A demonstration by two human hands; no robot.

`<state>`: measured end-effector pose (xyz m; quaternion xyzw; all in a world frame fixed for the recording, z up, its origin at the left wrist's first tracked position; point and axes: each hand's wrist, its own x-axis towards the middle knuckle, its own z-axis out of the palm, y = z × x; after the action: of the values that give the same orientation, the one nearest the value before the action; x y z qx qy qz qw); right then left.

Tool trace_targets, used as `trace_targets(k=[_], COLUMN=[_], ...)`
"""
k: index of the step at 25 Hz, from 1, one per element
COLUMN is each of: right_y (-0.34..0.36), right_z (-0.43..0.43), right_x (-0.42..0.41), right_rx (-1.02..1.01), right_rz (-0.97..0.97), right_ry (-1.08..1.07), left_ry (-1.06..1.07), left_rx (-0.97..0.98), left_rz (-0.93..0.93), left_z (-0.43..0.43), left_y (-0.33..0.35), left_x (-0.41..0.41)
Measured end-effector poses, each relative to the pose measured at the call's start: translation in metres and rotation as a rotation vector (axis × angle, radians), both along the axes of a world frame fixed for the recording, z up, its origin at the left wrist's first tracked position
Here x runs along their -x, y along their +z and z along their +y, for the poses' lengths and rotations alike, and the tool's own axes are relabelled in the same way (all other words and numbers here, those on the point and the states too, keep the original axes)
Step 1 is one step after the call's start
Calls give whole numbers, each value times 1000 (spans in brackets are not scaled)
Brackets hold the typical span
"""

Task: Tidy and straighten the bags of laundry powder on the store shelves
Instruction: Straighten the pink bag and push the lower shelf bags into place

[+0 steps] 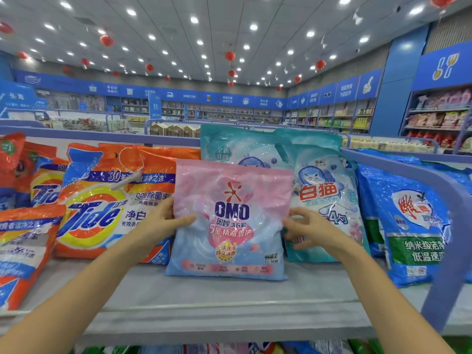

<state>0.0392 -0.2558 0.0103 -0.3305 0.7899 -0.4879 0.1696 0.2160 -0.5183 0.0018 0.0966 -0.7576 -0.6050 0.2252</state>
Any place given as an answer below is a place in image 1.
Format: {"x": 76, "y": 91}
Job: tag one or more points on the orange detergent bag red swirl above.
{"x": 18, "y": 167}

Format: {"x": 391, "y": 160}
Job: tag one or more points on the blue sign with utensil icons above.
{"x": 442, "y": 66}

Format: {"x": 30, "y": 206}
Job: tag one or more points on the blue wall sign band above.
{"x": 184, "y": 96}

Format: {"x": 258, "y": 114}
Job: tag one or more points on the blue aisle sign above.
{"x": 16, "y": 96}

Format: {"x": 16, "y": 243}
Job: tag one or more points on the small blue hanging sign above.
{"x": 155, "y": 107}

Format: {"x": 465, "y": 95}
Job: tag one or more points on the large orange detergent bag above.
{"x": 44, "y": 185}
{"x": 110, "y": 210}
{"x": 22, "y": 254}

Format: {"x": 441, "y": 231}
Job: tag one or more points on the row of green boxes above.
{"x": 173, "y": 129}

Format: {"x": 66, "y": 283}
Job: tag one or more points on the teal Baimao bag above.
{"x": 328, "y": 191}

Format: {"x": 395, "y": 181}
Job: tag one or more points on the row of pale bottles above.
{"x": 391, "y": 143}

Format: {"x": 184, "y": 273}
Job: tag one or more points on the person's right hand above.
{"x": 317, "y": 232}

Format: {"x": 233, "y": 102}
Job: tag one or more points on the ceiling spotlights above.
{"x": 254, "y": 27}

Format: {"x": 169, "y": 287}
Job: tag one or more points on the wall rack with pink goods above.
{"x": 439, "y": 118}

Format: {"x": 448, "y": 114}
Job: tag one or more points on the person's right forearm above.
{"x": 398, "y": 306}

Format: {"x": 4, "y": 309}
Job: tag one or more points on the far wall racks with goods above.
{"x": 221, "y": 112}

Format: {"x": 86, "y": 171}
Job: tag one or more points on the person's left forearm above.
{"x": 66, "y": 309}

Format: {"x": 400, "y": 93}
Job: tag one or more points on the grey shelf with blue frame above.
{"x": 221, "y": 302}

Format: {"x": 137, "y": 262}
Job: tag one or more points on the hanging red lanterns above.
{"x": 107, "y": 40}

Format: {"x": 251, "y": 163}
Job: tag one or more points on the pink purple detergent bag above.
{"x": 228, "y": 217}

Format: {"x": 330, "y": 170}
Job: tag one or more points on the person's left hand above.
{"x": 158, "y": 232}

